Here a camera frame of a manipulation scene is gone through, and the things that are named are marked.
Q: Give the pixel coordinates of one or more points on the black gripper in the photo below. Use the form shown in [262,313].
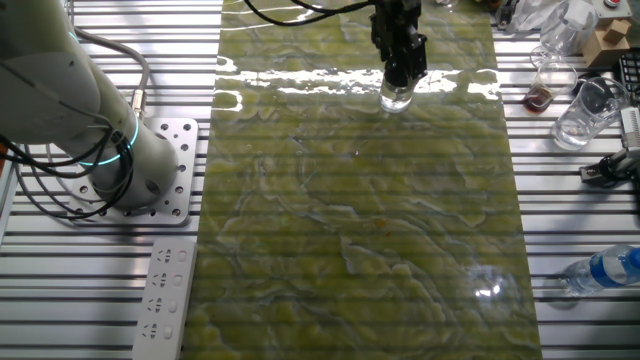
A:
[397,22]

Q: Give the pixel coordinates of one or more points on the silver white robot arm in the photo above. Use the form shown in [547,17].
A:
[45,90]

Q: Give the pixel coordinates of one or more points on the clear glass jar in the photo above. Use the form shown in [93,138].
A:
[396,100]

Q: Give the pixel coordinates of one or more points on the green marble pattern mat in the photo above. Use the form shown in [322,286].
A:
[350,200]

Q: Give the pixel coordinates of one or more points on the small glass with brown liquid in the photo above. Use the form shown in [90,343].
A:
[547,87]

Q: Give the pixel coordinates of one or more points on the tall clear glass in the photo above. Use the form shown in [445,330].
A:
[567,27]

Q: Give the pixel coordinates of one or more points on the clear glass beaker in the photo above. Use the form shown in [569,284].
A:
[590,117]

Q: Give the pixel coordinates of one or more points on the small cardboard box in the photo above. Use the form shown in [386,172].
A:
[602,50]

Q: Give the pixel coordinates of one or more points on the grey box with red button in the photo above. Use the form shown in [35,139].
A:
[620,11]

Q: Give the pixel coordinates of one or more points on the black keyboard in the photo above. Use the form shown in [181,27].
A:
[631,70]

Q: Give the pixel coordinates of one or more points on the water bottle with blue cap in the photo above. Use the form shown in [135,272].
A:
[600,270]

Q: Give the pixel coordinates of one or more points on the white power strip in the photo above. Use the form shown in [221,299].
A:
[162,300]

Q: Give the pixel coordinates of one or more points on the black camera stand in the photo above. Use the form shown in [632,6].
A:
[506,14]
[607,170]

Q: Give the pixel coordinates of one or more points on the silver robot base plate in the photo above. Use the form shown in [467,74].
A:
[170,202]

